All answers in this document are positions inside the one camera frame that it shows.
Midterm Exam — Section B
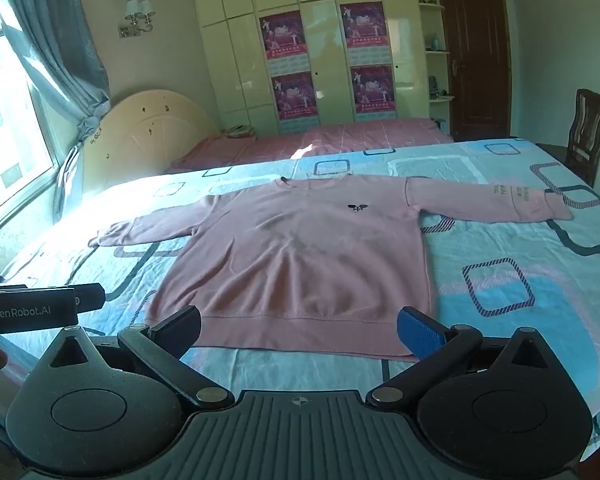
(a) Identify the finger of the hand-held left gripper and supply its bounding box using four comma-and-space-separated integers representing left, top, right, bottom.
72, 283, 106, 312

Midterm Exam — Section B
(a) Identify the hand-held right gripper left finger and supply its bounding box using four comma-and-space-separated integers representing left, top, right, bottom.
40, 306, 236, 408

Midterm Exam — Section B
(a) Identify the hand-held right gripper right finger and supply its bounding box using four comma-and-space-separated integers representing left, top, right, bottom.
367, 306, 557, 406

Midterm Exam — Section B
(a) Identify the pink sweatshirt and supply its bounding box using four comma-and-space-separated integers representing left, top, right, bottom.
88, 176, 574, 365

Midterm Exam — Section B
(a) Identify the blue patterned bed sheet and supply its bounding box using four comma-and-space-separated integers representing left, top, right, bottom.
0, 137, 600, 453

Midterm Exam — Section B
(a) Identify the cream wooden headboard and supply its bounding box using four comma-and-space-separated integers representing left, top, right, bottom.
80, 89, 222, 196

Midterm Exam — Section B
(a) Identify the window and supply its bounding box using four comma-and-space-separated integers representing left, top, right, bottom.
0, 0, 61, 223

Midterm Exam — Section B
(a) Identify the pink checked bed cover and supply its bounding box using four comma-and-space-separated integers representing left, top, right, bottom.
170, 117, 455, 171

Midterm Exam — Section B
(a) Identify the blue curtain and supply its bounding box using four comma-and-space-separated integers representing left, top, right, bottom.
0, 0, 112, 196

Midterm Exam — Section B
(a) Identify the dark wooden chair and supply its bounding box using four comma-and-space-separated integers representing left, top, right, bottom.
565, 88, 600, 187

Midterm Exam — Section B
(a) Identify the cream corner shelf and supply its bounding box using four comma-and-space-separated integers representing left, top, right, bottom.
412, 0, 456, 133

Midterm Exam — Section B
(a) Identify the dark brown wooden door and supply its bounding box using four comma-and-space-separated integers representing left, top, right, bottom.
436, 0, 512, 143

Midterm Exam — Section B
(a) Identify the cream glossy wardrobe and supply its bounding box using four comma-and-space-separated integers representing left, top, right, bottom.
186, 0, 426, 136

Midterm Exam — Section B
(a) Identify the purple wall poster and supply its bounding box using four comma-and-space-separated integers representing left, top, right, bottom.
339, 1, 389, 64
350, 64, 397, 121
259, 10, 307, 75
271, 72, 319, 127

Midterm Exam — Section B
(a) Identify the wall lamp with white shades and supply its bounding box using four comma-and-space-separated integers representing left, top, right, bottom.
118, 0, 156, 39

